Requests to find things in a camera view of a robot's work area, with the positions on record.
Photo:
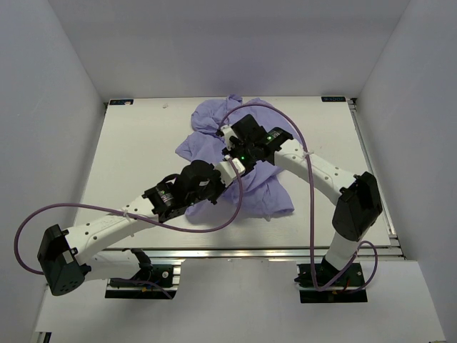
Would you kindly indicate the white front cover board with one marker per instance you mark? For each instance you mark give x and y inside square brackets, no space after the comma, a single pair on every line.
[247,300]

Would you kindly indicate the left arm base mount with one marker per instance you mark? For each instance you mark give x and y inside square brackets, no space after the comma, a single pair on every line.
[151,281]

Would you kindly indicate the aluminium table front rail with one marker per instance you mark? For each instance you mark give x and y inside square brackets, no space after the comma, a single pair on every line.
[364,251]

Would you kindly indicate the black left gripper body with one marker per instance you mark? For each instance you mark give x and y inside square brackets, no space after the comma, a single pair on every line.
[213,189]

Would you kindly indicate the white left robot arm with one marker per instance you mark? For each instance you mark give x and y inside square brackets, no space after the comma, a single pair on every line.
[69,257]

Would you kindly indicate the dark left corner label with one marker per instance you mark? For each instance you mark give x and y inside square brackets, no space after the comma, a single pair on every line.
[121,102]

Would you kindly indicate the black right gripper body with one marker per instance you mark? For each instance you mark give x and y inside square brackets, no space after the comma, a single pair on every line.
[243,152]

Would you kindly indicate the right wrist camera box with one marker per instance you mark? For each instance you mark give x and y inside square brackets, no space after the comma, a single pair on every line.
[244,130]

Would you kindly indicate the dark table corner label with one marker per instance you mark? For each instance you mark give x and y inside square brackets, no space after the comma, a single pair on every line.
[332,99]

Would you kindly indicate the lilac zip jacket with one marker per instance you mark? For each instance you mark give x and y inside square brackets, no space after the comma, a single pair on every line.
[263,194]

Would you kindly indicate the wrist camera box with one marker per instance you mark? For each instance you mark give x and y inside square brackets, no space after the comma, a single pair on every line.
[203,175]
[244,130]

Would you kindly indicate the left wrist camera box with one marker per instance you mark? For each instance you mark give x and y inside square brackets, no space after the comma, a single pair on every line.
[203,175]

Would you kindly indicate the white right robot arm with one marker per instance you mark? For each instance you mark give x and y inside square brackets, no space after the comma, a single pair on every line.
[356,198]

